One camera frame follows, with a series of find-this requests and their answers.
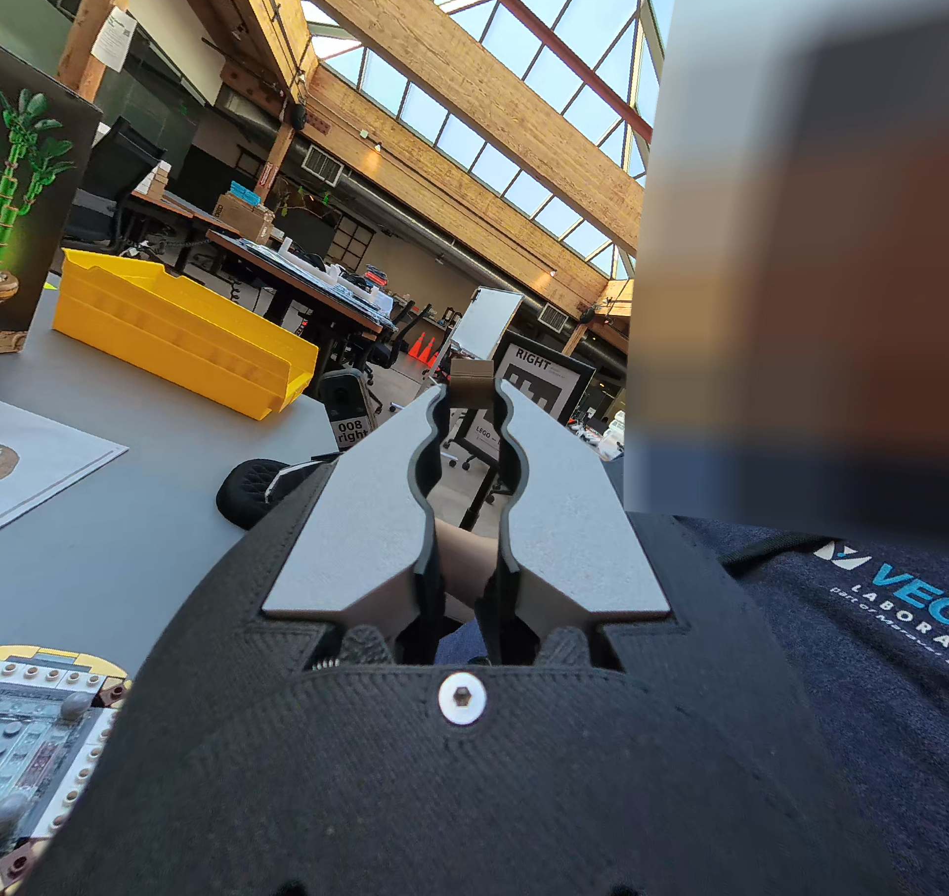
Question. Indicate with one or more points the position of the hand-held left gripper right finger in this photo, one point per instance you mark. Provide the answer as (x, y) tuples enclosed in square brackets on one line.
[(586, 532)]

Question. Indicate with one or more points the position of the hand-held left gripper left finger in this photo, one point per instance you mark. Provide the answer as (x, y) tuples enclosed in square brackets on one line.
[(348, 532)]

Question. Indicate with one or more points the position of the small brown lego piece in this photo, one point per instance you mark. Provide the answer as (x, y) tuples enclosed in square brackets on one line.
[(471, 378)]

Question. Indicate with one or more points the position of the round lego base model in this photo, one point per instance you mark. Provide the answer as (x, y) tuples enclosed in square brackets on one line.
[(44, 733)]

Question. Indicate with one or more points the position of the person's right forearm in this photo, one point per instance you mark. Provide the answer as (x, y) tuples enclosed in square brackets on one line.
[(467, 562)]

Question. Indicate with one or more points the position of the lego instruction booklet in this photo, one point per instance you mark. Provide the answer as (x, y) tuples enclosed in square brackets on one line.
[(52, 458)]

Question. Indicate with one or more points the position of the black lego set box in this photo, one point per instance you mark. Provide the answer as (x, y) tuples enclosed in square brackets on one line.
[(44, 191)]

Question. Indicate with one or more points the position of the orange traffic cone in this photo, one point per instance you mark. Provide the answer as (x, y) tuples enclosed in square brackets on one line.
[(416, 351), (430, 351)]

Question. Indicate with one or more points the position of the black mesh wrist rest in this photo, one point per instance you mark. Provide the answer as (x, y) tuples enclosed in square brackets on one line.
[(248, 492)]

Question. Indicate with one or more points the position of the dark cluttered desk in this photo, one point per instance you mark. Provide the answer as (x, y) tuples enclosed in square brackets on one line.
[(296, 269)]

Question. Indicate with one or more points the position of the black framed marker sign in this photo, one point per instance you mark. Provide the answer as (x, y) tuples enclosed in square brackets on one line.
[(552, 384)]

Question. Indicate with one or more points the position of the whiteboard on stand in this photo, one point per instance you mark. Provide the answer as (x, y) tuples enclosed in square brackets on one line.
[(486, 321)]

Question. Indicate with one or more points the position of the yellow plastic bin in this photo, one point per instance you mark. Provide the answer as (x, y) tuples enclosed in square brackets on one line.
[(178, 325)]

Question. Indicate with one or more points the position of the cardboard box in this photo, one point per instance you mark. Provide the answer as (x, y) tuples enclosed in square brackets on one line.
[(241, 217)]

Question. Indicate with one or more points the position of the person's navy shirt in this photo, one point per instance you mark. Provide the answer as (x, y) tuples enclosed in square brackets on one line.
[(852, 688)]

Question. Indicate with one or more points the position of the black office chair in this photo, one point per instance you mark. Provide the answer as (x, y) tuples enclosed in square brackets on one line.
[(118, 162)]

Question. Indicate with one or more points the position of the paper notice on beam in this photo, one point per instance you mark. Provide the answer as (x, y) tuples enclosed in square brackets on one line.
[(115, 39)]

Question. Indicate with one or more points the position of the white wall vent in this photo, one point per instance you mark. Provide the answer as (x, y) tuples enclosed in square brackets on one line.
[(322, 165), (552, 315)]

